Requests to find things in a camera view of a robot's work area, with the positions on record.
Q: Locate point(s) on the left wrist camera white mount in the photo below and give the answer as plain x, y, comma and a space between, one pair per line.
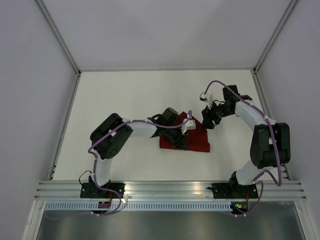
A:
188, 125

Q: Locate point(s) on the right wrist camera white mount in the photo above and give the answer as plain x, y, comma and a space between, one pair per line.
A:
208, 99

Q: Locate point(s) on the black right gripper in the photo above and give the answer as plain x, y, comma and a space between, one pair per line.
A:
208, 116

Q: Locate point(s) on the aluminium frame rail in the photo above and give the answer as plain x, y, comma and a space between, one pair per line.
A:
290, 190

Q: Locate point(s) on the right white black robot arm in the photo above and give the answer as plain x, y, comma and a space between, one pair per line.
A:
270, 144

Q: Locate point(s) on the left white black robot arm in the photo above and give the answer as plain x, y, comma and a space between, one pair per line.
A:
110, 136

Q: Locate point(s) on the red cloth napkin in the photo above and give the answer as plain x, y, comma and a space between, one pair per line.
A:
196, 140

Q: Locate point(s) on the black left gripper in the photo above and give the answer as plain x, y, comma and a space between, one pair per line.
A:
179, 142

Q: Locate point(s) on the white slotted cable duct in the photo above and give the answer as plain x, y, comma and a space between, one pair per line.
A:
220, 206

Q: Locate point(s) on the right robot arm base mount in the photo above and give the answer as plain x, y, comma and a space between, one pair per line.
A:
227, 191

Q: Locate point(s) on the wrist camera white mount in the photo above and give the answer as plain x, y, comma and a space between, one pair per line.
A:
188, 125
208, 99

